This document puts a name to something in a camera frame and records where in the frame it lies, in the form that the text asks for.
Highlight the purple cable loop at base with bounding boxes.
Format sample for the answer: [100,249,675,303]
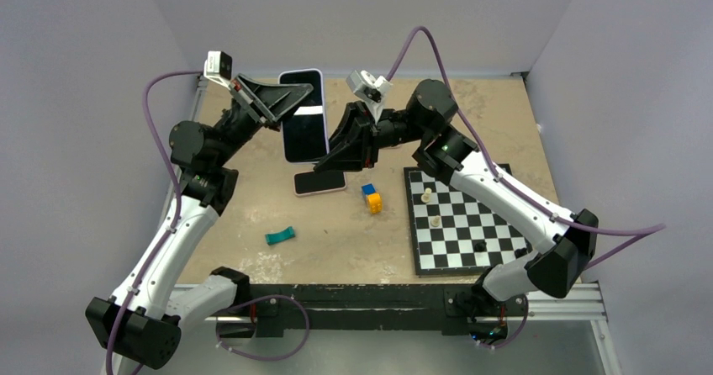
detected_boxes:
[215,295,311,362]

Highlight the chessboard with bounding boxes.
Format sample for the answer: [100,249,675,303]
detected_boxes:
[404,167,532,277]

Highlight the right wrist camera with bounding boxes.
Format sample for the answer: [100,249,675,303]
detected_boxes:
[346,70,393,123]

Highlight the black phone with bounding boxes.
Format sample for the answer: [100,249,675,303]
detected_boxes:
[280,70,329,163]

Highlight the black chess piece lower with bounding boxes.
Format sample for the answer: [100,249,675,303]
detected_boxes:
[473,240,487,252]

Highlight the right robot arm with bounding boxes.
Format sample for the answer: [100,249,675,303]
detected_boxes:
[314,79,598,314]

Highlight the white chess piece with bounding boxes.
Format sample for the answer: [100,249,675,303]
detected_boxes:
[430,215,441,228]
[420,187,432,204]

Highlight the black base frame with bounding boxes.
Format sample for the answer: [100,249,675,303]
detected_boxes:
[224,283,526,337]

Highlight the white chess piece left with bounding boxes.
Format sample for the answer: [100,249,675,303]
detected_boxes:
[420,187,432,204]

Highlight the white chess piece lower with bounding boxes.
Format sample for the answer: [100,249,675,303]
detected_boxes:
[430,215,441,228]

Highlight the lilac phone case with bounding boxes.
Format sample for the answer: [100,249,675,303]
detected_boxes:
[277,68,330,166]

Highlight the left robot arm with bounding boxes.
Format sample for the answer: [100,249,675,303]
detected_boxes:
[85,74,313,374]

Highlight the blue and orange block toy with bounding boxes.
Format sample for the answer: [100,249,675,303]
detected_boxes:
[361,183,383,214]

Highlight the teal curved piece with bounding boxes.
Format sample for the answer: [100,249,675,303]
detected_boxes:
[265,226,296,246]

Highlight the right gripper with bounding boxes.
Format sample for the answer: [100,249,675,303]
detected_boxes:
[312,99,428,170]

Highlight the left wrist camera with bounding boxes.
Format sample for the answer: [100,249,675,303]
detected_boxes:
[203,50,233,87]

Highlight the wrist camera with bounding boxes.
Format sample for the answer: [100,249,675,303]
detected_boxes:
[346,70,393,123]
[203,50,233,87]

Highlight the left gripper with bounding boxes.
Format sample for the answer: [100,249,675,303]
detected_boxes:
[213,75,318,168]

